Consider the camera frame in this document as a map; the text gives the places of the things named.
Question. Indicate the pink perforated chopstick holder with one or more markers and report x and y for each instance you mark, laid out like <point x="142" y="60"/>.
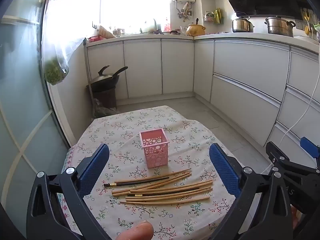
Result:
<point x="155" y="150"/>

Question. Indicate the black wall hooks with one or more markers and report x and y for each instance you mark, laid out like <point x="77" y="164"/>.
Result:
<point x="94" y="25"/>

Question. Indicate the brown stand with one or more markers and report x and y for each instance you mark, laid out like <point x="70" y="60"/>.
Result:
<point x="106" y="98"/>

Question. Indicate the row of small condiment bottles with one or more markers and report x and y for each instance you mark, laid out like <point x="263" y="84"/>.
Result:
<point x="118" y="32"/>

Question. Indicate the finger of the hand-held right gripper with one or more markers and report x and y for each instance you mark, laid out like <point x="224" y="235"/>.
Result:
<point x="280" y="158"/>
<point x="311" y="148"/>

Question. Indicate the white kitchen countertop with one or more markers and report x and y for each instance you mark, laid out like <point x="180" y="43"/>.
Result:
<point x="250" y="35"/>

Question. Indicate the person's left hand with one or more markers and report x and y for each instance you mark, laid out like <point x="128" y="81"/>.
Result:
<point x="138" y="231"/>

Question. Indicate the red plastic basket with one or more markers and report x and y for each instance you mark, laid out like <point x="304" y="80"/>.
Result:
<point x="96" y="39"/>

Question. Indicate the chrome sink faucet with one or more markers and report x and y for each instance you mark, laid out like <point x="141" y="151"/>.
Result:
<point x="155" y="25"/>

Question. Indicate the bright kitchen window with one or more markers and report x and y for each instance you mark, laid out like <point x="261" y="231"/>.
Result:
<point x="135" y="2"/>

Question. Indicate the hanging plastic bag of vegetables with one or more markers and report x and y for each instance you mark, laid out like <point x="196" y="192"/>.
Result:
<point x="53" y="72"/>

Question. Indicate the black wok with lid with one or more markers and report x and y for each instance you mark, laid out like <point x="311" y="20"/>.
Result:
<point x="105" y="82"/>

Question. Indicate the person's right hand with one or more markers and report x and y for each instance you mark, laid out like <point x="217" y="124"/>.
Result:
<point x="297" y="216"/>

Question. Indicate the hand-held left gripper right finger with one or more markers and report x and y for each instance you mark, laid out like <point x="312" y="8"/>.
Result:
<point x="225" y="170"/>

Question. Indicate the small steel bowl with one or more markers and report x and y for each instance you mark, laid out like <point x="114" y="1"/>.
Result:
<point x="175" y="33"/>

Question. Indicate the yellow hanging utensil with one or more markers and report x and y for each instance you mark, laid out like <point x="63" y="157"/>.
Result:
<point x="307" y="30"/>

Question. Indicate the bag of leafy greens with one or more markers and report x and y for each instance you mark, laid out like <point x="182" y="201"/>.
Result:
<point x="102" y="112"/>

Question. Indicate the frosted glass sliding door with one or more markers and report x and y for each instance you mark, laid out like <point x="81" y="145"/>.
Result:
<point x="22" y="92"/>

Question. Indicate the steel steamer pot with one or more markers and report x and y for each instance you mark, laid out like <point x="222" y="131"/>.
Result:
<point x="278" y="27"/>

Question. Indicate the floral tablecloth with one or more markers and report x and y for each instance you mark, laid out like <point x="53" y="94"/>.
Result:
<point x="120" y="135"/>

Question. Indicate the red bottle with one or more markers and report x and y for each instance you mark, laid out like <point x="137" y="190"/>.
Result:
<point x="167" y="26"/>

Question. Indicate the steel pot with lid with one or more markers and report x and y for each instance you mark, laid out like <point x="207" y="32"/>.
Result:
<point x="242" y="26"/>

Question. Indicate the yellow clay pot with lid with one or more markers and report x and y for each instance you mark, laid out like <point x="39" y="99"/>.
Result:
<point x="196" y="30"/>

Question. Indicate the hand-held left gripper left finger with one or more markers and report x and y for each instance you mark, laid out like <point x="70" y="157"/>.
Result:
<point x="96" y="170"/>

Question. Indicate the white kitchen base cabinets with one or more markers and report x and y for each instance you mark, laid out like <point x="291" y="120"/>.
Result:
<point x="230" y="60"/>

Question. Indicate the wall socket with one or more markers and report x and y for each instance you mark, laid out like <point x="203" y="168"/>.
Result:
<point x="299" y="25"/>

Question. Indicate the wall rack with packets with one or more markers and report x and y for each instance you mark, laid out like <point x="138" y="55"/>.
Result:
<point x="212" y="17"/>

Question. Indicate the wicker basket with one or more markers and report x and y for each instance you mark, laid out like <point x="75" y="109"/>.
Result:
<point x="106" y="32"/>

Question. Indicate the bunch of wooden chopsticks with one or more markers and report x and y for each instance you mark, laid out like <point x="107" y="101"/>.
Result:
<point x="150" y="198"/>

